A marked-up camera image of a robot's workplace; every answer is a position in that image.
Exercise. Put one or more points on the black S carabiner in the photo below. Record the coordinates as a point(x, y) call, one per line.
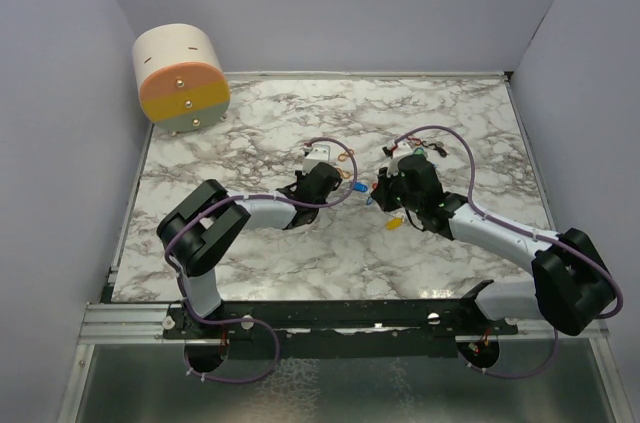
point(429, 145)

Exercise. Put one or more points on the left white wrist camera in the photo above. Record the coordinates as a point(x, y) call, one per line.
point(315, 153)

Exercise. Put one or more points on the orange s carabiner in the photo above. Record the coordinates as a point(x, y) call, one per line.
point(344, 156)
point(344, 174)

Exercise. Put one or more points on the yellow solid key tag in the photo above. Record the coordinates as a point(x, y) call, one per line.
point(396, 221)

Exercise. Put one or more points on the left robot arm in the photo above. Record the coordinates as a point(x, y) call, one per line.
point(198, 232)

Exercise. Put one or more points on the pastel three-drawer cylinder box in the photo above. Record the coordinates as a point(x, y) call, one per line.
point(181, 86)

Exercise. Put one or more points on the blue solid key tag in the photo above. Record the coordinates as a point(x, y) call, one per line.
point(360, 187)

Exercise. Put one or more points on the aluminium extrusion frame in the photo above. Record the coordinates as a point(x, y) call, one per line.
point(117, 324)

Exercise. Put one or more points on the orange S carabiner far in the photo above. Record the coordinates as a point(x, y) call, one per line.
point(344, 156)

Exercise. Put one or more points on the black mounting rail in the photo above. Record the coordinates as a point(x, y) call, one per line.
point(334, 329)

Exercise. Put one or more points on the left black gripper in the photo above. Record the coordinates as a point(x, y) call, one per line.
point(300, 177)

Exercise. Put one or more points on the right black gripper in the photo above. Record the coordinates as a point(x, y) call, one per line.
point(380, 193)

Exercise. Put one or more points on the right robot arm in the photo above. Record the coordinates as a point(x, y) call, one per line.
point(569, 285)

